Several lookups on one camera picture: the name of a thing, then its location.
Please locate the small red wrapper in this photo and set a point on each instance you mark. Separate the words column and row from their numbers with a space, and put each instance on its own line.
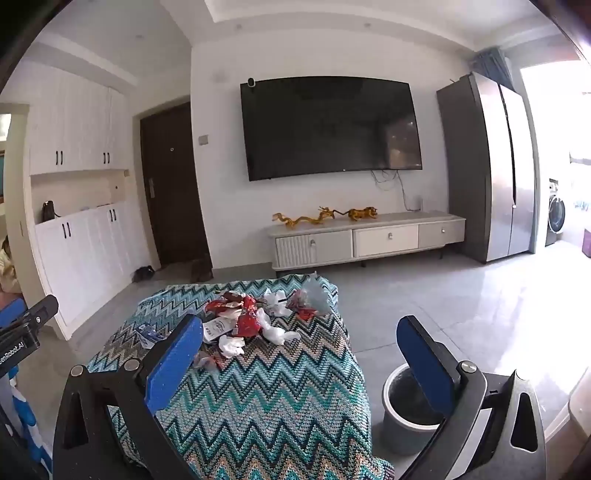
column 307, row 314

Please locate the zigzag knitted blanket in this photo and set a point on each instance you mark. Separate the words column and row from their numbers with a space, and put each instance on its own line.
column 277, row 406

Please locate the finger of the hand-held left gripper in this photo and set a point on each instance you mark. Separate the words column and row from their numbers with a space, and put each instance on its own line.
column 39, row 308

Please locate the washing machine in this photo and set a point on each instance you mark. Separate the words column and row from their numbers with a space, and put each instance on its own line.
column 555, row 214

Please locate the purple stool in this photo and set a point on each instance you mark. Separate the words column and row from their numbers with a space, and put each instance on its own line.
column 587, row 243

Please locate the white tissue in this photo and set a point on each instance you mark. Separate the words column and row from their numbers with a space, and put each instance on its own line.
column 278, row 302
column 276, row 333
column 231, row 346

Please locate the clear red candy wrapper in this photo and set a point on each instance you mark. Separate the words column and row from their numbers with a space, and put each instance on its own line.
column 205, row 361

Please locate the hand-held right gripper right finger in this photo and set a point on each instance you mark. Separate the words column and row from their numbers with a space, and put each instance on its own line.
column 425, row 364

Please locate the golden tiger figurine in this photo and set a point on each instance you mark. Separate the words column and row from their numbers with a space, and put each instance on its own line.
column 360, row 213

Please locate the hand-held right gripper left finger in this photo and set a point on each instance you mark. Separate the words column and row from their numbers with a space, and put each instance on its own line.
column 174, row 364

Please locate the golden dragon figurine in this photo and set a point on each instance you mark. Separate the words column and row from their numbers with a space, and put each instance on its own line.
column 304, row 219

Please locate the white paper label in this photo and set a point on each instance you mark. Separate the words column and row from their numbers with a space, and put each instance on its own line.
column 217, row 328

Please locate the pair of dark shoes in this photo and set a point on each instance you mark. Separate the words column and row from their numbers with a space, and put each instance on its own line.
column 143, row 273

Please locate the large red snack wrapper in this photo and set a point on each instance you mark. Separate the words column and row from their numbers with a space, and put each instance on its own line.
column 248, row 321

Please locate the blue grey curtain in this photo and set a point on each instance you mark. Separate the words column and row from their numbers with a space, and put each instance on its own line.
column 494, row 67

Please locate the grey trash bin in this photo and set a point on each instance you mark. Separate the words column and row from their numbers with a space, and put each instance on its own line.
column 406, row 415

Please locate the white television cabinet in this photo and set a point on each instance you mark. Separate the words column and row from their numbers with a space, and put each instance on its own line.
column 364, row 240

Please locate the white wall cabinet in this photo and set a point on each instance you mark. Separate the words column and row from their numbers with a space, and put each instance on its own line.
column 83, row 134

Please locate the black wall television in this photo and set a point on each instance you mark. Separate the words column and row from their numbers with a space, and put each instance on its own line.
column 330, row 127

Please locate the blue white wrapper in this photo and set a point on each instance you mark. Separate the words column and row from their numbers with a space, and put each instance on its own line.
column 147, row 336

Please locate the dark handbag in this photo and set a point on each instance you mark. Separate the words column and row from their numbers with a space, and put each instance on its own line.
column 50, row 212

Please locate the dark brown door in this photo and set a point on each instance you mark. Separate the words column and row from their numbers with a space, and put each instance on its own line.
column 178, row 184

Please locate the silver refrigerator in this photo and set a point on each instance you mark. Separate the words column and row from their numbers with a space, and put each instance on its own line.
column 489, row 170

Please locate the clear plastic bag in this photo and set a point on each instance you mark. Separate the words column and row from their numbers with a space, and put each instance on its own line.
column 318, row 295

